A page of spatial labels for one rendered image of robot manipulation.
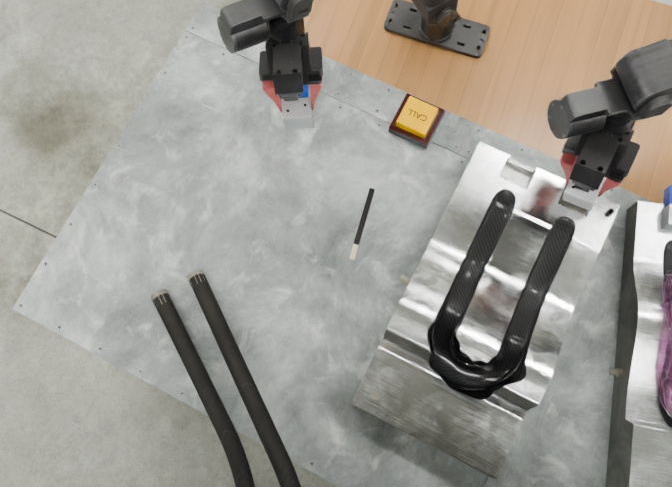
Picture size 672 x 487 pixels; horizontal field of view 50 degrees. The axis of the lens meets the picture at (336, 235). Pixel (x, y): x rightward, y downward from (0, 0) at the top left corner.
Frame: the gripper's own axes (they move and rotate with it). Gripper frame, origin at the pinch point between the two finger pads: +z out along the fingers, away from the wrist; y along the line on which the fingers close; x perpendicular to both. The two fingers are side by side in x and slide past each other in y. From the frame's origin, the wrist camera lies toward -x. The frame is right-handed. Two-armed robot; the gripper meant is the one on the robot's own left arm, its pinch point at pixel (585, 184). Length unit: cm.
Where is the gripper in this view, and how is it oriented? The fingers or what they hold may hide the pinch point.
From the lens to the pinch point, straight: 124.7
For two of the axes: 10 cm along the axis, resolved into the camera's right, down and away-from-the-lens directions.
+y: 8.7, 4.1, -2.9
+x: 5.0, -7.0, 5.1
